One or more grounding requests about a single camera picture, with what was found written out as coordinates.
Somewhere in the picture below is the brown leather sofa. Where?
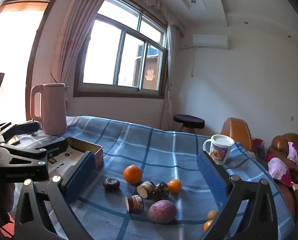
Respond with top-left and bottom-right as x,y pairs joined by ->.
268,133 -> 298,188

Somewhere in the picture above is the sliding glass window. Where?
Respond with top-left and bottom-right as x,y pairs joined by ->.
73,0 -> 168,99

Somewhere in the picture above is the large orange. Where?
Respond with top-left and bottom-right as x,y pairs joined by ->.
123,164 -> 143,184

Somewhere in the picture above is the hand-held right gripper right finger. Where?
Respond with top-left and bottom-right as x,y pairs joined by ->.
196,151 -> 286,240

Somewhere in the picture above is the white wall air conditioner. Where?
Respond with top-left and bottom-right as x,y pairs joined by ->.
193,34 -> 229,50

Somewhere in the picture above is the narrow pink curtain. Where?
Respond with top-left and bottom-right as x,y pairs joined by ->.
163,22 -> 174,130

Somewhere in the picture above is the white air conditioner cord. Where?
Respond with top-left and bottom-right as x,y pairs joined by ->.
190,47 -> 196,78

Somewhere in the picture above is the pink floral cushion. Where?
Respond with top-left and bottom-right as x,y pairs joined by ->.
286,141 -> 298,173
267,154 -> 294,187

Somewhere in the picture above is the blue plaid tablecloth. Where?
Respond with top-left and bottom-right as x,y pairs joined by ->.
14,116 -> 296,240

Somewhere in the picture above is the rectangular metal tin box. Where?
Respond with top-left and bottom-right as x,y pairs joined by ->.
46,136 -> 104,180

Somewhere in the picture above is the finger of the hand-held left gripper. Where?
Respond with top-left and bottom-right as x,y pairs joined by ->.
0,122 -> 41,143
0,137 -> 68,167

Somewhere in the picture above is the ceiling vent panel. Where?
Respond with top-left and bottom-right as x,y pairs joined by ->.
182,0 -> 204,7

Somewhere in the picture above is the frilled curtain valance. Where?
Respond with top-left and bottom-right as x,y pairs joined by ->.
109,0 -> 184,37

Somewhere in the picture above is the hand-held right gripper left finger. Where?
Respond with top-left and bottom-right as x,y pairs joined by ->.
14,151 -> 97,240

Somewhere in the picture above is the white printed mug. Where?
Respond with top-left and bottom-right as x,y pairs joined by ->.
203,134 -> 235,166

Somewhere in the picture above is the pink electric kettle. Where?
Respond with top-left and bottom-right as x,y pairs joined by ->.
30,83 -> 69,136

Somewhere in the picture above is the red floral cloth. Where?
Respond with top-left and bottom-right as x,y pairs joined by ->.
251,138 -> 267,164

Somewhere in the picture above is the purple passion fruit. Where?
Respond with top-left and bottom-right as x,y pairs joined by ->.
148,199 -> 177,223

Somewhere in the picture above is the printed paper sheet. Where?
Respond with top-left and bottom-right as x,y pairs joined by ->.
48,150 -> 78,178

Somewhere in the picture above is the round dark stool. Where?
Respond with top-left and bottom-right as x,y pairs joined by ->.
173,114 -> 206,134

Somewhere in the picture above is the long pink curtain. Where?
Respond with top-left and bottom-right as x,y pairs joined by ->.
50,0 -> 119,98

